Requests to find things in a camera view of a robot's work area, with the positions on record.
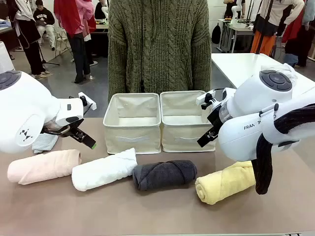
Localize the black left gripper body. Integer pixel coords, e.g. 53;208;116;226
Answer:
58;124;85;143

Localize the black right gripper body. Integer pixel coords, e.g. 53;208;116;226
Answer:
207;107;223;135

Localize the white towel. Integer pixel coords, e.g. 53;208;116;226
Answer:
71;147;138;192

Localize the teal towel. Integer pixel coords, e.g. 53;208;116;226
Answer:
31;134;60;154

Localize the yellow towel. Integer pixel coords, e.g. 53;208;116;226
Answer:
194;161;256;206

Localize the pink towel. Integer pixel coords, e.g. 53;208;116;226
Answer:
7;148;82;185

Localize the dark grey towel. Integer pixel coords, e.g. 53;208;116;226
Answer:
132;159;198;191

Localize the person's right forearm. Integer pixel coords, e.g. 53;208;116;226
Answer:
107;55;128;103

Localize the person's left forearm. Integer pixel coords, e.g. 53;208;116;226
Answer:
192;54;213;91

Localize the white folding chair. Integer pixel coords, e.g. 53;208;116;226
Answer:
54;29;75;62

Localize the cream fabric storage bin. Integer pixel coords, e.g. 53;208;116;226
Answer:
102;92;162;155
159;90;220;153

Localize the white table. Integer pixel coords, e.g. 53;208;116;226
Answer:
211;52;315;89

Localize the black hanging bag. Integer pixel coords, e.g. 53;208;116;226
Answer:
211;23;222;45

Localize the person in olive knit sweater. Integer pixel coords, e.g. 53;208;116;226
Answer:
107;0;213;104

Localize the grey background table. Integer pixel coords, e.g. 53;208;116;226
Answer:
220;18;255;54

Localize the white cylindrical air purifier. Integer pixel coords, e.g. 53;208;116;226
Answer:
0;40;16;73

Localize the person in red pink top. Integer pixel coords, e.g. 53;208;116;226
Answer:
53;0;97;84

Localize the small white background robot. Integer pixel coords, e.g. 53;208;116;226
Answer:
230;0;247;26

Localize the seated person in black top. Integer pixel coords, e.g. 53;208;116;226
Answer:
94;0;109;21

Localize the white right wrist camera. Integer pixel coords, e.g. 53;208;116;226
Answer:
195;89;218;110

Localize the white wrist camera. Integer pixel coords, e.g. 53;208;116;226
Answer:
195;89;218;110
78;91;97;112

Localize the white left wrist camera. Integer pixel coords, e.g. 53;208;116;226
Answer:
78;91;97;112

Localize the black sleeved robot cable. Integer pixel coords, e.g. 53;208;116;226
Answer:
252;103;315;195

